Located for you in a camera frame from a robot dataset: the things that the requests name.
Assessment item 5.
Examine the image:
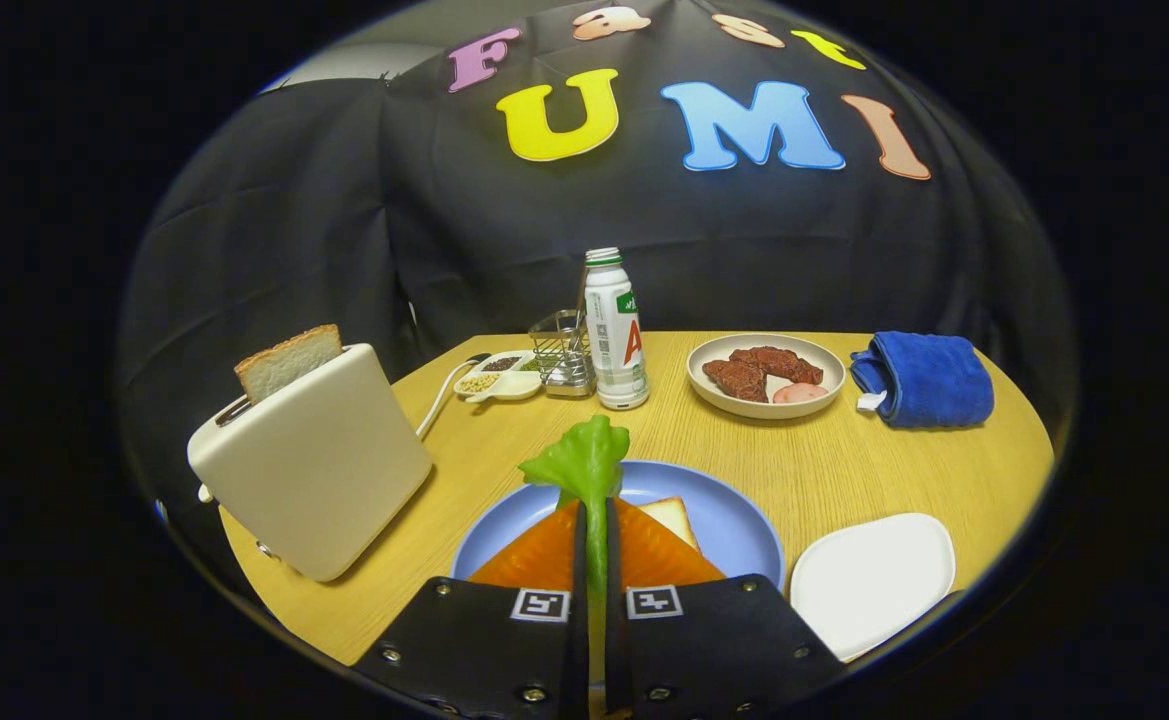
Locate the brown meat slice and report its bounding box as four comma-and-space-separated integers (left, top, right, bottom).
729, 346, 825, 387
702, 359, 768, 403

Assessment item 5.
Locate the green lettuce leaf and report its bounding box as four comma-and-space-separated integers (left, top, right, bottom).
518, 414, 632, 701

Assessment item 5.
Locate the black backdrop cloth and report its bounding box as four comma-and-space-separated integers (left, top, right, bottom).
114, 0, 1080, 521

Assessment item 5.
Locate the white compartment condiment dish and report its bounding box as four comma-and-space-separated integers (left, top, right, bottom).
453, 350, 545, 404

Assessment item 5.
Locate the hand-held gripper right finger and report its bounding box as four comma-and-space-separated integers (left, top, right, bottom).
604, 496, 847, 720

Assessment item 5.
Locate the white toaster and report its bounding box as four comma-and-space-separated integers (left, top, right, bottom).
187, 343, 434, 584

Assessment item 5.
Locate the white bread slice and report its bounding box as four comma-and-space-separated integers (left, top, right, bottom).
634, 496, 702, 556

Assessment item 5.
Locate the white square plate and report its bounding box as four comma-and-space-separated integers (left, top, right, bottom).
790, 513, 957, 662

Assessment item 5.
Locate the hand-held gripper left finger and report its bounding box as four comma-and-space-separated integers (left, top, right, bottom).
352, 498, 591, 720

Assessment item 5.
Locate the beige round plate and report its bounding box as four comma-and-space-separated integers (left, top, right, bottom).
686, 333, 847, 420

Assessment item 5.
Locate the blue folded towel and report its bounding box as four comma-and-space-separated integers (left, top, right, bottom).
850, 331, 995, 430

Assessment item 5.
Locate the toasted bread slice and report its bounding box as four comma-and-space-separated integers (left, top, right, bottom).
234, 323, 344, 405

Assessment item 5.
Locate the blue round plate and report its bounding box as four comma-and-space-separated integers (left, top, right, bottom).
451, 460, 786, 591

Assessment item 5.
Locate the white drink bottle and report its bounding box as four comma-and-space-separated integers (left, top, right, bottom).
583, 247, 650, 412

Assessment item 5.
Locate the metal wire holder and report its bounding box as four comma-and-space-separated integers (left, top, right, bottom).
528, 308, 597, 399

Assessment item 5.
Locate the white toaster cable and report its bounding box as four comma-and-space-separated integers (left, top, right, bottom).
414, 352, 493, 441

